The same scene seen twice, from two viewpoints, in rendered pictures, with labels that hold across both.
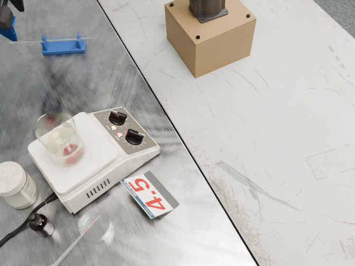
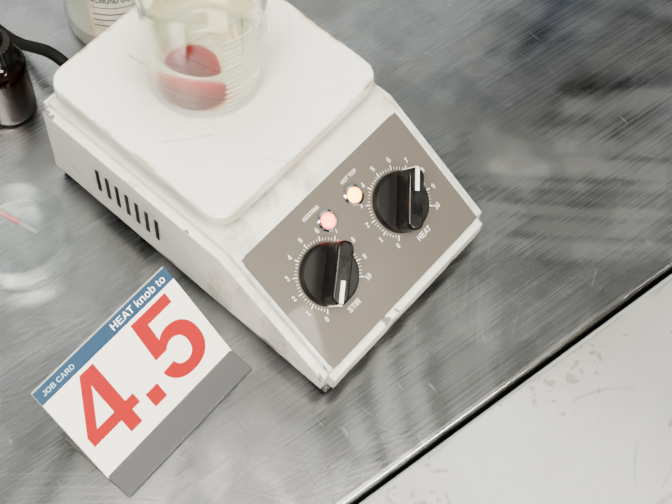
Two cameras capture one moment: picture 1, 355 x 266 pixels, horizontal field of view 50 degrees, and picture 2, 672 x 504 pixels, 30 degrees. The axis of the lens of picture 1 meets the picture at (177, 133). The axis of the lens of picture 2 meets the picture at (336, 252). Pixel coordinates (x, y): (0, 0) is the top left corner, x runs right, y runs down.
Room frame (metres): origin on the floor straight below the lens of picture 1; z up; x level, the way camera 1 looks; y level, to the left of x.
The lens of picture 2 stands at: (0.27, -0.17, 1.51)
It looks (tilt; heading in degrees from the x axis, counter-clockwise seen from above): 63 degrees down; 69
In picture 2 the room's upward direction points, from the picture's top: 9 degrees clockwise
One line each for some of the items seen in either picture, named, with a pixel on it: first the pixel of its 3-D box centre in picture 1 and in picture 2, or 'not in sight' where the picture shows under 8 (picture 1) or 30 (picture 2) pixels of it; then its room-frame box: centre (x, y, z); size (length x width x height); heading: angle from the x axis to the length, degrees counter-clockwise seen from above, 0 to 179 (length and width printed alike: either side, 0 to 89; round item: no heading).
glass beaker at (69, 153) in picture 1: (63, 142); (198, 26); (0.32, 0.18, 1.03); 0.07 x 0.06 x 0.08; 32
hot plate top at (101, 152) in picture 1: (73, 151); (215, 81); (0.32, 0.18, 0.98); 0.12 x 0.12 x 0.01; 36
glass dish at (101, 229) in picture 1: (95, 226); (18, 236); (0.21, 0.15, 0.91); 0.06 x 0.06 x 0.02
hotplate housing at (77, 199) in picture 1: (91, 154); (252, 156); (0.34, 0.16, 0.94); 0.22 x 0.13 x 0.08; 126
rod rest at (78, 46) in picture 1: (62, 43); not in sight; (0.65, 0.25, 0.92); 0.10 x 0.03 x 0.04; 90
